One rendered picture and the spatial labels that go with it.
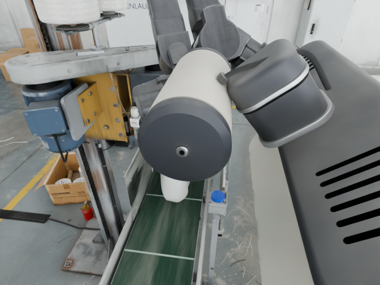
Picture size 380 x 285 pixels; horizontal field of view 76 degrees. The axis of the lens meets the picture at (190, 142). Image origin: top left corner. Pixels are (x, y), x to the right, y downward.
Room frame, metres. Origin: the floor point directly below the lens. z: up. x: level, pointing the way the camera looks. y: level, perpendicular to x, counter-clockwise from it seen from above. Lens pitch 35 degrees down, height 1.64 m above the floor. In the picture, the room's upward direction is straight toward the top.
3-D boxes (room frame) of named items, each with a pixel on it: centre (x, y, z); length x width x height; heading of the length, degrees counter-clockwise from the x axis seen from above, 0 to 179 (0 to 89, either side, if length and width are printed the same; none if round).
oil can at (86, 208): (1.28, 0.82, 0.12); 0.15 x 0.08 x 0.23; 172
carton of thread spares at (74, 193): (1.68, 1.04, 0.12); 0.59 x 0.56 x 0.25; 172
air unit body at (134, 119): (0.85, 0.21, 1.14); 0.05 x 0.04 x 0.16; 82
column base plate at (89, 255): (1.08, 0.62, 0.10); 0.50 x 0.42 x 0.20; 172
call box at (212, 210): (0.74, -0.12, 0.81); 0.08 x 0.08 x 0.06; 82
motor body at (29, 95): (0.80, 0.49, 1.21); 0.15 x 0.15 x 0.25
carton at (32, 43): (4.70, 2.62, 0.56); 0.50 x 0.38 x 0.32; 164
